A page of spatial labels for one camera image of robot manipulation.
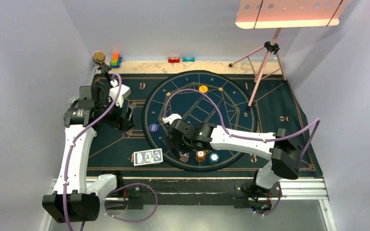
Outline rectangular dark green poker mat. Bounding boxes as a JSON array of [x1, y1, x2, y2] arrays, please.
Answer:
[[87, 74, 308, 177]]

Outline aluminium frame rail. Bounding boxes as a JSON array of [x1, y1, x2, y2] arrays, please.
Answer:
[[38, 177, 337, 231]]

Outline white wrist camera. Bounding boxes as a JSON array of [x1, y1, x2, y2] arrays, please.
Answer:
[[162, 114, 182, 125], [108, 80, 131, 107]]

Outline teal toy block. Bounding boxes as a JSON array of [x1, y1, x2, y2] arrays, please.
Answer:
[[182, 56, 195, 62]]

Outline pink music stand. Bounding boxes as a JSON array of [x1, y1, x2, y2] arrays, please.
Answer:
[[229, 0, 348, 109]]

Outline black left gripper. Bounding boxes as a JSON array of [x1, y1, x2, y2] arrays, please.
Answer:
[[95, 93, 134, 132]]

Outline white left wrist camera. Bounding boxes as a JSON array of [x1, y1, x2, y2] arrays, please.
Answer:
[[108, 80, 131, 107]]

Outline orange chip stack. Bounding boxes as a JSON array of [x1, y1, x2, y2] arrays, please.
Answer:
[[195, 151, 206, 163]]

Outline yellow big blind button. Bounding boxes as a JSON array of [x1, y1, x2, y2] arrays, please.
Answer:
[[198, 85, 209, 93]]

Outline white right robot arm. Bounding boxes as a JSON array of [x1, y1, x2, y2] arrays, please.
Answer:
[[162, 114, 302, 196]]

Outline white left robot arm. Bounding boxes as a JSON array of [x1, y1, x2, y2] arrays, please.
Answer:
[[42, 85, 134, 223]]

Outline round blue poker mat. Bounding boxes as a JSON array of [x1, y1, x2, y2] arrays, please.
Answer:
[[142, 71, 259, 172]]

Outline round brown knob stand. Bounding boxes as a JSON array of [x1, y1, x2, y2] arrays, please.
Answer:
[[92, 51, 112, 82]]

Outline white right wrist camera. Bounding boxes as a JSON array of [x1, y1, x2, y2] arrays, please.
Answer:
[[162, 114, 182, 125]]

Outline teal chip stack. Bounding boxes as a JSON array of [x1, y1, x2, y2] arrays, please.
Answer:
[[208, 153, 219, 165]]

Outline purple small blind button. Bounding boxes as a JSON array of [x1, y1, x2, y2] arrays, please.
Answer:
[[148, 123, 159, 132]]

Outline orange green blue toy blocks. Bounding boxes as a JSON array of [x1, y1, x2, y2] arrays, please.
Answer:
[[110, 53, 122, 68]]

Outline grey lego brick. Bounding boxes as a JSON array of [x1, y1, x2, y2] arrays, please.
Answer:
[[69, 97, 79, 104]]

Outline pink white chip stack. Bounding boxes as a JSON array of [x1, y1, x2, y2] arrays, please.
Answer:
[[179, 152, 190, 163]]

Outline red toy block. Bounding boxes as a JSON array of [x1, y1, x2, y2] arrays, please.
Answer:
[[168, 56, 181, 63]]

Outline blue playing card deck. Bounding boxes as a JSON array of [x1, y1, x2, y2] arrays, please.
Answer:
[[133, 148, 163, 167]]

